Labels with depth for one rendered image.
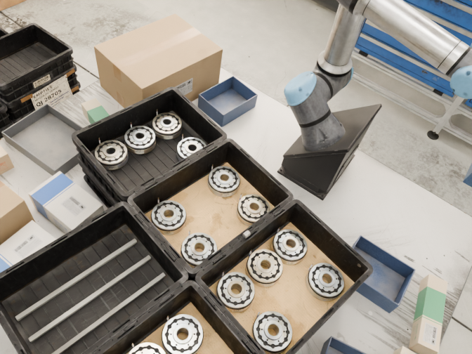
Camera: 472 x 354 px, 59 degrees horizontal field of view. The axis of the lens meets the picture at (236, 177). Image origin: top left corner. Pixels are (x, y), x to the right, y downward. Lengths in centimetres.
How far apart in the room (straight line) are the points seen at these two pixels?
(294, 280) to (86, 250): 59
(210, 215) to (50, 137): 72
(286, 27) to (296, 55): 37
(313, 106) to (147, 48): 71
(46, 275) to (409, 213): 124
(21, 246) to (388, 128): 240
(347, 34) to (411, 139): 180
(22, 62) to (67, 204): 116
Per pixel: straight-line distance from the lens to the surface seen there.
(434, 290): 149
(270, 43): 344
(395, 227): 162
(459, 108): 299
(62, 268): 125
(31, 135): 173
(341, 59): 142
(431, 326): 144
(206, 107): 173
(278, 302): 120
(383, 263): 152
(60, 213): 138
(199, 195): 133
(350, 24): 133
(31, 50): 247
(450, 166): 304
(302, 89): 137
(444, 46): 108
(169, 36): 180
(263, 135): 171
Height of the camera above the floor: 193
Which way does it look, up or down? 52 degrees down
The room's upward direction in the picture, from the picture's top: 12 degrees clockwise
